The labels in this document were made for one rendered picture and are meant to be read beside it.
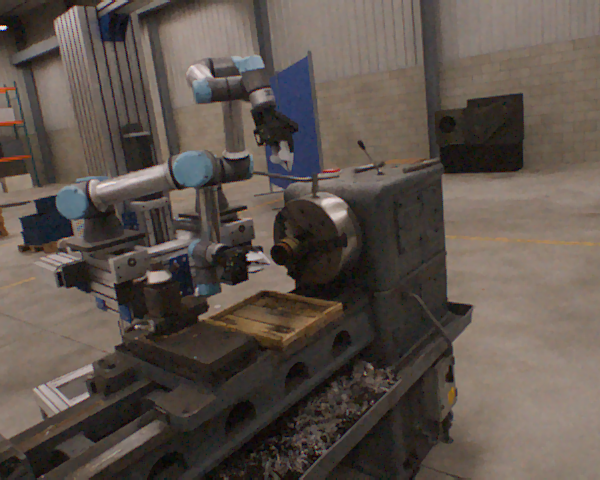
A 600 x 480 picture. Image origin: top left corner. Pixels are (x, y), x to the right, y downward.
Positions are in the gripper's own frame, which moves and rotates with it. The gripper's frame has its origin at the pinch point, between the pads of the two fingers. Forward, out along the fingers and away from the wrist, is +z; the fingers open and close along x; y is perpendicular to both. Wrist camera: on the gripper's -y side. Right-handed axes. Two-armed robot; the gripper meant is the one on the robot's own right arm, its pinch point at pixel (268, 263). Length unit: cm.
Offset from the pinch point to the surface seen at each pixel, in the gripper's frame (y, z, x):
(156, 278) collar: 34.9, -7.7, 3.9
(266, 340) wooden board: 12.3, 9.4, -18.7
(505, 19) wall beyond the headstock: -997, -277, 216
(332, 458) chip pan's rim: 9, 30, -51
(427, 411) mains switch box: -68, 20, -83
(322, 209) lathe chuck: -22.6, 4.1, 13.3
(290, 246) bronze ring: -11.0, -0.7, 2.6
